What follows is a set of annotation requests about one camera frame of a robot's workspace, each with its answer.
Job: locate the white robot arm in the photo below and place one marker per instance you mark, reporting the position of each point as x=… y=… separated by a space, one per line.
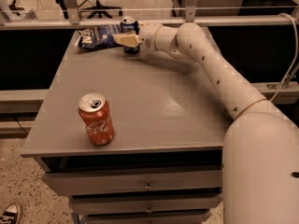
x=260 y=155

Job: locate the grey drawer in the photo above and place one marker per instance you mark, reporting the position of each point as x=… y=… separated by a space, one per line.
x=90 y=183
x=146 y=203
x=179 y=217

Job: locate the blue pepsi can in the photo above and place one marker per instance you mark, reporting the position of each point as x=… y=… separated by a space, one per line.
x=128 y=25

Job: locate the top grey drawer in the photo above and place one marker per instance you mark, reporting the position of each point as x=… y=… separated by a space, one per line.
x=90 y=183

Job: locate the grey drawer cabinet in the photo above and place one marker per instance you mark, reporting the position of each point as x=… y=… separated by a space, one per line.
x=165 y=114

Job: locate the red coca cola can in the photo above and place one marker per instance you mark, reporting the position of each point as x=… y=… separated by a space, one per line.
x=95 y=113

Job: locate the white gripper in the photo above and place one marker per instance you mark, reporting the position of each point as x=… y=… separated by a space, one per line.
x=147 y=37

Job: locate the bottom grey drawer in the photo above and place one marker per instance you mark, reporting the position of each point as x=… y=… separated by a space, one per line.
x=179 y=217

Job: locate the blue chip bag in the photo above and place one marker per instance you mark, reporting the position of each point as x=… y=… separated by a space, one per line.
x=100 y=37

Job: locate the middle grey drawer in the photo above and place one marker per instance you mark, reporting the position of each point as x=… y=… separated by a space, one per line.
x=146 y=203

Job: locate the black white sneaker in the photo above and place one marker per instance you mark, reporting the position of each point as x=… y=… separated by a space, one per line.
x=12 y=215

